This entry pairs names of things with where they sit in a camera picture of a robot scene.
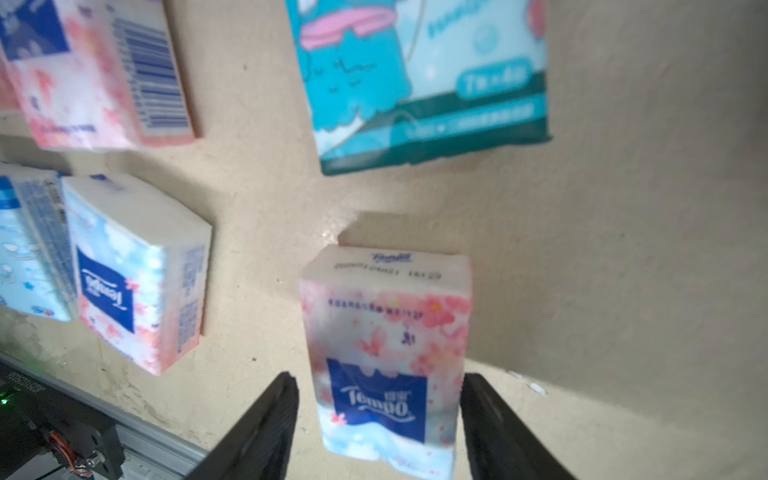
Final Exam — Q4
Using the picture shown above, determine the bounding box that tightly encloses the blue white tissue pack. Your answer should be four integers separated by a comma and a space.
1, 163, 77, 322

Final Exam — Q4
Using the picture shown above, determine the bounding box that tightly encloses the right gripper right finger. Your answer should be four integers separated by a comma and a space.
460, 373, 575, 480

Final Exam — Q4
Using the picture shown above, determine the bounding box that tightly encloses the blue Tempo tissue pack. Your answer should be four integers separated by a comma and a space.
62, 173, 213, 376

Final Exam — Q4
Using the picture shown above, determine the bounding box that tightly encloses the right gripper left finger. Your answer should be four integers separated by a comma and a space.
186, 371, 299, 480

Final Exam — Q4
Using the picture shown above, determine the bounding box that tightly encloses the teal cartoon tissue pack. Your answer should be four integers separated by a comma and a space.
286, 0, 550, 176

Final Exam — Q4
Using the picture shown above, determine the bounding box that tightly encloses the pink white tissue pack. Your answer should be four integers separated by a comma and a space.
299, 245, 473, 479

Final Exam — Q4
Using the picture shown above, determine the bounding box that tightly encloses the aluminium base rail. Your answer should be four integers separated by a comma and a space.
1, 355, 206, 479

